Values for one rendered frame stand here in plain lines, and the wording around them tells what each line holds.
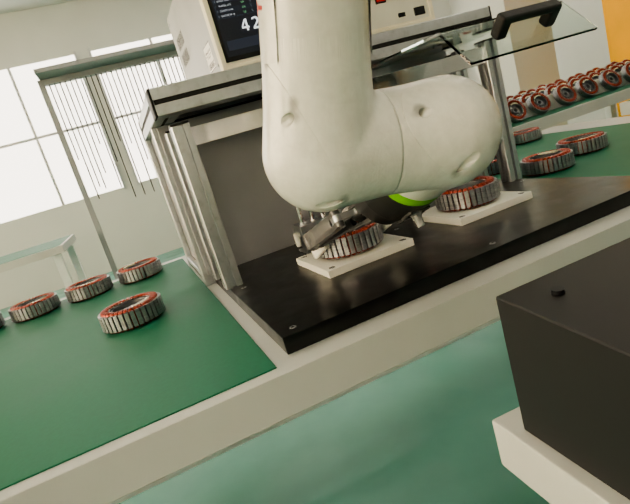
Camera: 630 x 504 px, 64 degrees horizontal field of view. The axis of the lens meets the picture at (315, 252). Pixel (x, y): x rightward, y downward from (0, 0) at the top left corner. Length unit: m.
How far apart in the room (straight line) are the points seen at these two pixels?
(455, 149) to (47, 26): 7.11
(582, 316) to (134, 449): 0.42
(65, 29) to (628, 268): 7.27
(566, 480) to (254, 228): 0.80
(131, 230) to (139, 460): 6.67
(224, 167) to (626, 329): 0.84
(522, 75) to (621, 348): 4.59
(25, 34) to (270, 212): 6.56
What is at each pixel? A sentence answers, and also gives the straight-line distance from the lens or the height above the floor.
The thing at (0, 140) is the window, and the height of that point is 1.93.
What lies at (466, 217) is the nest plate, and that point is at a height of 0.78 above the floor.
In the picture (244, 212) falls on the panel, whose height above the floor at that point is 0.87.
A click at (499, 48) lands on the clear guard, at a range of 0.82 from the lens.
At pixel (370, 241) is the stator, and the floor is 0.80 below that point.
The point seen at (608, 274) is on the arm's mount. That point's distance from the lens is 0.36.
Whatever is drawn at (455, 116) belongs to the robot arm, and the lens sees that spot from 0.48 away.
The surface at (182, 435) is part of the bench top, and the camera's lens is 0.56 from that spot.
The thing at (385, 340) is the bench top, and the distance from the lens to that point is 0.59.
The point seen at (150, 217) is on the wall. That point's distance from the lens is 7.17.
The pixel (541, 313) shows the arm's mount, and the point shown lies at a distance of 0.32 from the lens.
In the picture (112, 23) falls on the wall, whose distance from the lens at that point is 7.45.
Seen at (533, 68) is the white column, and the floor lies 0.96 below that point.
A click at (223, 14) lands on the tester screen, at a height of 1.21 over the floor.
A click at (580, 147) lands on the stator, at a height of 0.77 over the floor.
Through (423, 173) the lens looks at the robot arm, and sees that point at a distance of 0.48.
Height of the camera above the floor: 0.98
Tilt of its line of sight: 13 degrees down
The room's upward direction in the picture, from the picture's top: 17 degrees counter-clockwise
